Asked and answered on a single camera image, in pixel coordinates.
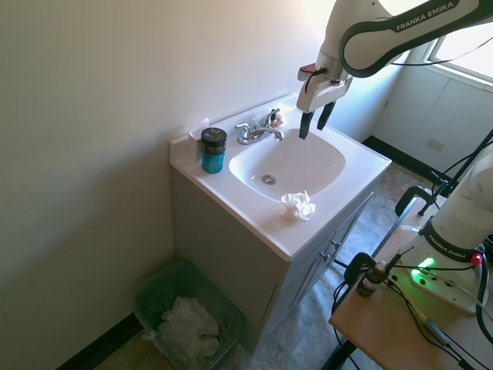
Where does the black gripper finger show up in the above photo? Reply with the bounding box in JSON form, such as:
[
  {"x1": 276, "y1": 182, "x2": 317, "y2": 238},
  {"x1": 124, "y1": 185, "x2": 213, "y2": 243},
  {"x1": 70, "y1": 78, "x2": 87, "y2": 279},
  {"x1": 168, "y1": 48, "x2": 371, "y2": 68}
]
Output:
[
  {"x1": 298, "y1": 111, "x2": 315, "y2": 140},
  {"x1": 316, "y1": 100, "x2": 337, "y2": 131}
]

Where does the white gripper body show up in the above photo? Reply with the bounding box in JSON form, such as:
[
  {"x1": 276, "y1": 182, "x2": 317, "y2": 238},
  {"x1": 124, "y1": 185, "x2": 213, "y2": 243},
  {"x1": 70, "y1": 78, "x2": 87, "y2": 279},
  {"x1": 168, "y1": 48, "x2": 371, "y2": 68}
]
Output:
[{"x1": 296, "y1": 70, "x2": 353, "y2": 114}]

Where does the crumpled white tissue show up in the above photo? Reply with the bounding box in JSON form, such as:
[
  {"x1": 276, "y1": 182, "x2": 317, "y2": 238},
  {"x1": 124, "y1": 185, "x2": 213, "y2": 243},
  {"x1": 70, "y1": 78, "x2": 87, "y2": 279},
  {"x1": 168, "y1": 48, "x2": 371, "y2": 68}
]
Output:
[{"x1": 278, "y1": 190, "x2": 317, "y2": 222}]

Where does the green plastic trash bin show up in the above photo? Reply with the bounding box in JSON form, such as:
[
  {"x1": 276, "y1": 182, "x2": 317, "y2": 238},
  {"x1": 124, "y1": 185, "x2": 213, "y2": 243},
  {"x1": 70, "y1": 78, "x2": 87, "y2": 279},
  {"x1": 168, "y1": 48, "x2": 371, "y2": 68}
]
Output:
[{"x1": 133, "y1": 261, "x2": 247, "y2": 370}]

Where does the white paper in bin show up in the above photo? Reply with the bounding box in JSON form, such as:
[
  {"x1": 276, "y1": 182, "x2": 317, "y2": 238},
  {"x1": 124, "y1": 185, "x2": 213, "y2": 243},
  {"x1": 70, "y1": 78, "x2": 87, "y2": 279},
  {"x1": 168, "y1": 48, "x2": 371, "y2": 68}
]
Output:
[{"x1": 141, "y1": 295, "x2": 221, "y2": 365}]

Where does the chrome faucet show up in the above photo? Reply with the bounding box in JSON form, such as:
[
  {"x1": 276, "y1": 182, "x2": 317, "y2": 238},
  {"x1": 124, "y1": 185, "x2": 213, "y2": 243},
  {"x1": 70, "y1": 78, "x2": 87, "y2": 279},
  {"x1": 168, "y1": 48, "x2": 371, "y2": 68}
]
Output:
[{"x1": 233, "y1": 108, "x2": 285, "y2": 146}]

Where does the white sink countertop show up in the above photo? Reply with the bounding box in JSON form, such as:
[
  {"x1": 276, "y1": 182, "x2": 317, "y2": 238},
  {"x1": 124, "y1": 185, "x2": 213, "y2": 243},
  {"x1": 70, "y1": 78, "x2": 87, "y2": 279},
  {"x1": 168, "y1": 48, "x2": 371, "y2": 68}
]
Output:
[{"x1": 170, "y1": 93, "x2": 393, "y2": 263}]

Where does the teal jar black lid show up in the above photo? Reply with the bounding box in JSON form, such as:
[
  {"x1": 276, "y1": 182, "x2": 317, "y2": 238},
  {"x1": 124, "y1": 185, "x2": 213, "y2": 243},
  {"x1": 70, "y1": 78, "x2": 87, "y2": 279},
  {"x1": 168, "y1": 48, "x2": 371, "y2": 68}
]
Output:
[{"x1": 200, "y1": 126, "x2": 227, "y2": 174}]

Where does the black clamp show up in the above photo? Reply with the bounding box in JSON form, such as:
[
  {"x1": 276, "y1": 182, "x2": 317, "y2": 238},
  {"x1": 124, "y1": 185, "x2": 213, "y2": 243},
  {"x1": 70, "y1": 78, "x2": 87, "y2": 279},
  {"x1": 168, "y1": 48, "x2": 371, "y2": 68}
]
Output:
[{"x1": 394, "y1": 185, "x2": 442, "y2": 217}]

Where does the grey vanity cabinet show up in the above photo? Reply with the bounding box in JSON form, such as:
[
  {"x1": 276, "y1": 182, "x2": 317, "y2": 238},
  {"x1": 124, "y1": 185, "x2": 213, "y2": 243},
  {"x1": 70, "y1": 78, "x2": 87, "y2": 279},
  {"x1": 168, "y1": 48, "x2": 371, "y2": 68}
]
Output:
[{"x1": 171, "y1": 170, "x2": 376, "y2": 355}]

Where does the window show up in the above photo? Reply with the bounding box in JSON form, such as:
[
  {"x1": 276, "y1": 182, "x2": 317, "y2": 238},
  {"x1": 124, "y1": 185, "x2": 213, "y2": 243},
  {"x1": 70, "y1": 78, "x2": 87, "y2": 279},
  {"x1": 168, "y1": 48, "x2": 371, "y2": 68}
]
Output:
[{"x1": 424, "y1": 15, "x2": 493, "y2": 86}]

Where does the small dark dropper bottle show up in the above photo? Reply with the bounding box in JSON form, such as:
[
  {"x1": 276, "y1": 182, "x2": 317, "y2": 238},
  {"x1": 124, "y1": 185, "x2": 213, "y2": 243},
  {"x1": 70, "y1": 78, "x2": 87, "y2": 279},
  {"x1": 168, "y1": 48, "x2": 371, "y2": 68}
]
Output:
[{"x1": 357, "y1": 261, "x2": 387, "y2": 298}]

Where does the wooden table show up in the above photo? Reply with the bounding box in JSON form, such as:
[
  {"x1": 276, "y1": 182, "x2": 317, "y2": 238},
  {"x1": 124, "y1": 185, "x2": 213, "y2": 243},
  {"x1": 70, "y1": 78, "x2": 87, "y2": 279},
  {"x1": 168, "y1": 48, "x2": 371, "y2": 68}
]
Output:
[{"x1": 328, "y1": 197, "x2": 493, "y2": 370}]

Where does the wrist camera with red top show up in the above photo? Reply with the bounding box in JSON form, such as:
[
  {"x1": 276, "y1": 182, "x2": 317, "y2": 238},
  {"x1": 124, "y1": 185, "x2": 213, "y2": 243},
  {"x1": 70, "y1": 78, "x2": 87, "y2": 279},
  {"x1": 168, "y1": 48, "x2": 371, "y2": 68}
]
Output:
[{"x1": 297, "y1": 63, "x2": 329, "y2": 82}]

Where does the black cable with adapter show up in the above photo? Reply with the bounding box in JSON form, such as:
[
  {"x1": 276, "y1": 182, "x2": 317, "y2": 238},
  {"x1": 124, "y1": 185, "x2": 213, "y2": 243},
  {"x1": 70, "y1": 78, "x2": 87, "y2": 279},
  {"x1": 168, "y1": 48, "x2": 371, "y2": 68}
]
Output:
[{"x1": 384, "y1": 275, "x2": 469, "y2": 365}]

